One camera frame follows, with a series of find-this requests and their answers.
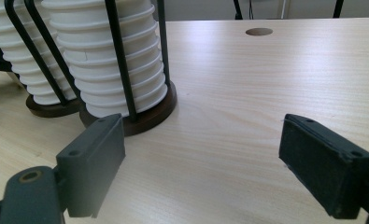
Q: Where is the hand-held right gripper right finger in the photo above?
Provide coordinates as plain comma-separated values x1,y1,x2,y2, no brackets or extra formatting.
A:
278,113,369,220

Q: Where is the black wire double cup holder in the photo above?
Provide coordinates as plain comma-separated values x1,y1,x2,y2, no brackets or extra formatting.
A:
0,0,178,138

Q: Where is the stack of white paper cups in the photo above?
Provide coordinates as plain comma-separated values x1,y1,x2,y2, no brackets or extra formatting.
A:
41,0,169,119
0,0,80,106

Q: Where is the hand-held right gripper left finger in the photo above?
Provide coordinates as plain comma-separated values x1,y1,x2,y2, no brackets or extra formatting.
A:
55,113,126,218

